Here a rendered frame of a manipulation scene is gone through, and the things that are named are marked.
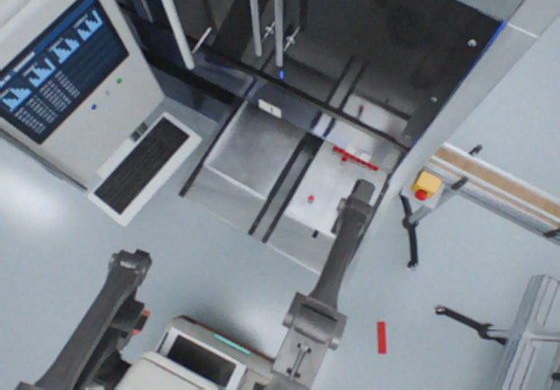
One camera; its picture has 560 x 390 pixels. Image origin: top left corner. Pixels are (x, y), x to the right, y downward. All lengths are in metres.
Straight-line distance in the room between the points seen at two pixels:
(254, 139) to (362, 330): 1.24
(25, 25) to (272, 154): 0.87
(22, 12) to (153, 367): 0.88
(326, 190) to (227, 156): 0.38
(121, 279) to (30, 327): 1.71
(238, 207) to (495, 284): 1.58
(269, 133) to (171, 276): 1.13
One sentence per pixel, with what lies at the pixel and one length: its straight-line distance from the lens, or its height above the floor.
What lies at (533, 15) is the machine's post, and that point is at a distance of 0.84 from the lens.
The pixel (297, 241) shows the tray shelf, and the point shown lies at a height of 0.88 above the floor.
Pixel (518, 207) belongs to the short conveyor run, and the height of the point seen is 0.93.
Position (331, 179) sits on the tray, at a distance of 1.62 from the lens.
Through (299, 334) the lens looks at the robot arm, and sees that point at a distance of 0.83.
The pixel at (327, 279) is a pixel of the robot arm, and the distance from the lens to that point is 0.91.
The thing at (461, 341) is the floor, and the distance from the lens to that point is 2.59.
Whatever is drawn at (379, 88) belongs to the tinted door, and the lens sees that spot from 1.16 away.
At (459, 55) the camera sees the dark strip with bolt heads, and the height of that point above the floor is 1.67.
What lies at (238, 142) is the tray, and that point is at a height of 0.88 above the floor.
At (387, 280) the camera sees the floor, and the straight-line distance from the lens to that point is 2.49.
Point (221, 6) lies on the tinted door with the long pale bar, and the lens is 1.25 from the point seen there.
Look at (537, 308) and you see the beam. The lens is 2.15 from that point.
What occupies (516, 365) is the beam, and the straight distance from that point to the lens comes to 2.10.
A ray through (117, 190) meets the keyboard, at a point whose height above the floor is 0.83.
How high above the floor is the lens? 2.42
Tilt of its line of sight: 73 degrees down
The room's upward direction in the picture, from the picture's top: 1 degrees clockwise
